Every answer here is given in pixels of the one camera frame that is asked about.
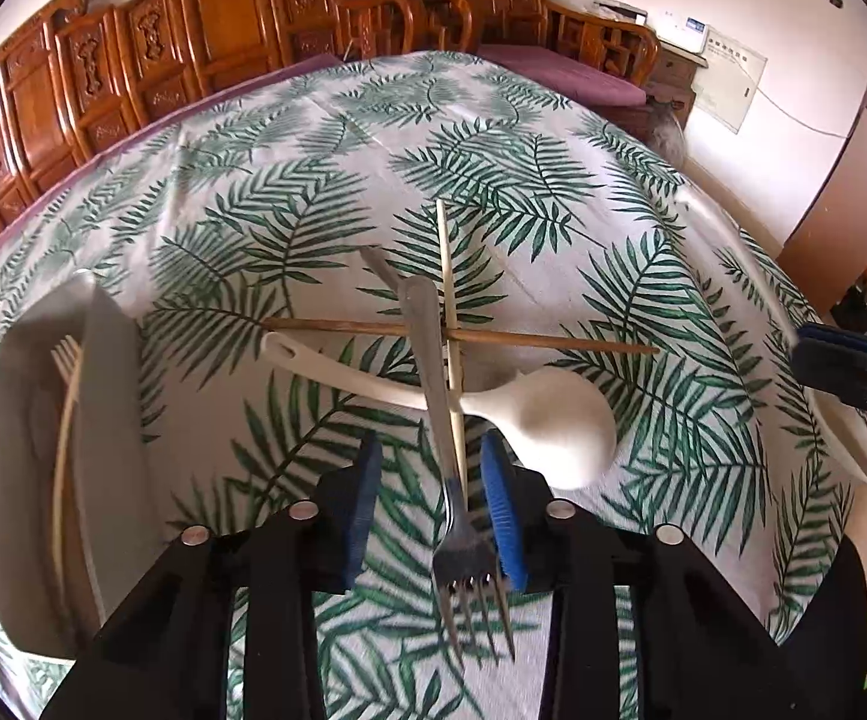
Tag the silver box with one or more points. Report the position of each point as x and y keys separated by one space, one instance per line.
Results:
x=619 y=11

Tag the leaf print tablecloth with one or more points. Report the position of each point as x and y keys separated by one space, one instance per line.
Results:
x=253 y=187

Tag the light bamboo chopstick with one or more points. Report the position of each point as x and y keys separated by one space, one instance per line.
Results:
x=444 y=255

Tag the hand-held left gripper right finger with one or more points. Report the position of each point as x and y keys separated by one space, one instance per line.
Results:
x=504 y=517

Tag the grey rectangular tin container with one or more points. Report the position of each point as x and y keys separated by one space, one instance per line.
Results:
x=28 y=465

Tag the metal fork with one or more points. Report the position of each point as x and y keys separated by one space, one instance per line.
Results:
x=422 y=330

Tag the wooden door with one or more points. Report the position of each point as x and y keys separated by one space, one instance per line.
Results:
x=846 y=217

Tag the brown wooden chopstick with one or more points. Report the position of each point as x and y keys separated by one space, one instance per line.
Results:
x=553 y=343

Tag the wooden side table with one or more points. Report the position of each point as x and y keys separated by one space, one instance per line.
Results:
x=673 y=79

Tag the purple armchair cushion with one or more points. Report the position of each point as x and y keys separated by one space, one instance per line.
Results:
x=568 y=75

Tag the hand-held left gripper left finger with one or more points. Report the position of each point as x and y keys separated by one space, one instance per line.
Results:
x=362 y=510

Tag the cream plastic spoon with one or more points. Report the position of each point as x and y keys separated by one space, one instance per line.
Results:
x=849 y=439
x=553 y=420

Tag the purple sofa cushion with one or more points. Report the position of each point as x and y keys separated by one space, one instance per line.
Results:
x=309 y=67

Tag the person's black clothing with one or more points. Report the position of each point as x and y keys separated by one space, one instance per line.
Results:
x=838 y=630

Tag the carved wooden sofa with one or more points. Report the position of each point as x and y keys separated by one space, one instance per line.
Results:
x=141 y=37

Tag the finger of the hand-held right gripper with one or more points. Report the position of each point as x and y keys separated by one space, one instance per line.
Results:
x=846 y=336
x=846 y=375

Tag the cream plastic fork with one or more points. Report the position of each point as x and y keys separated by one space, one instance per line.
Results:
x=62 y=465

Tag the grey fuzzy bundle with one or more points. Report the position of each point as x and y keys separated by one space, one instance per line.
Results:
x=664 y=131

